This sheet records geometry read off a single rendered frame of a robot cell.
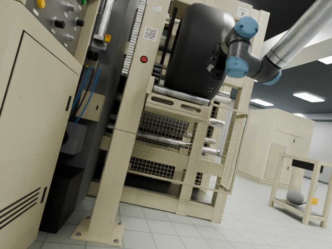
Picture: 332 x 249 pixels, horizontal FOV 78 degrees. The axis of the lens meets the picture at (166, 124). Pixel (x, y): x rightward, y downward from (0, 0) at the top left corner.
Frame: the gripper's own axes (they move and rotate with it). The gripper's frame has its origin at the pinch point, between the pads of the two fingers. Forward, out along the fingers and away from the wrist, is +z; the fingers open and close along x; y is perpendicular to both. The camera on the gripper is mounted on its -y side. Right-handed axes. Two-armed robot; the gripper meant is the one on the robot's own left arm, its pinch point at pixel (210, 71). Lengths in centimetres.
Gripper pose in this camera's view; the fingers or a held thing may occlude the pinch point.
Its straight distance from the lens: 107.5
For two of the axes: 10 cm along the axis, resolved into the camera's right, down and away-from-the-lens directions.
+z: -1.4, 1.3, 9.8
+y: 2.3, -9.6, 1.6
